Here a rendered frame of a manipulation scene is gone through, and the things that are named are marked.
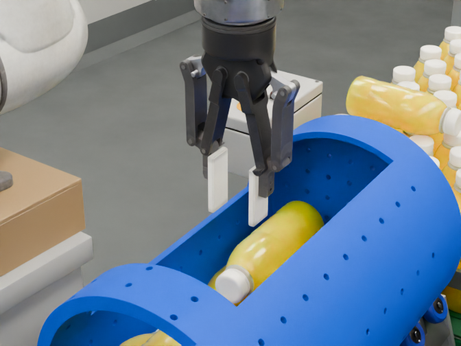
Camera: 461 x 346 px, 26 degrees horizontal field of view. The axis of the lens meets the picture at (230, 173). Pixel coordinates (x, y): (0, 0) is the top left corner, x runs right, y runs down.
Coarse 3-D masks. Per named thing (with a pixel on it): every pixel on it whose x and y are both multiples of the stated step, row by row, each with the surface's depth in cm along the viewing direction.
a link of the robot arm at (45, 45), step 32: (0, 0) 134; (32, 0) 136; (64, 0) 142; (0, 32) 135; (32, 32) 137; (64, 32) 143; (0, 64) 134; (32, 64) 139; (64, 64) 145; (32, 96) 143
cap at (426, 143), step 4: (412, 136) 154; (416, 136) 154; (420, 136) 154; (424, 136) 154; (412, 140) 153; (416, 140) 153; (420, 140) 153; (424, 140) 153; (428, 140) 153; (432, 140) 153; (420, 144) 152; (424, 144) 152; (428, 144) 152; (432, 144) 152; (424, 148) 152; (428, 148) 152; (432, 148) 153; (428, 152) 152
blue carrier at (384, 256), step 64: (320, 128) 123; (384, 128) 122; (320, 192) 133; (384, 192) 113; (448, 192) 121; (192, 256) 124; (320, 256) 102; (384, 256) 108; (448, 256) 120; (64, 320) 98; (128, 320) 115; (192, 320) 90; (256, 320) 93; (320, 320) 98; (384, 320) 107
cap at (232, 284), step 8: (224, 272) 117; (232, 272) 116; (240, 272) 117; (216, 280) 117; (224, 280) 116; (232, 280) 115; (240, 280) 116; (216, 288) 118; (224, 288) 117; (232, 288) 116; (240, 288) 115; (248, 288) 117; (224, 296) 117; (232, 296) 117; (240, 296) 116
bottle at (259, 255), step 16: (288, 208) 126; (304, 208) 126; (272, 224) 123; (288, 224) 123; (304, 224) 124; (320, 224) 127; (256, 240) 120; (272, 240) 120; (288, 240) 121; (304, 240) 123; (240, 256) 118; (256, 256) 118; (272, 256) 119; (288, 256) 121; (256, 272) 117; (272, 272) 118; (256, 288) 118
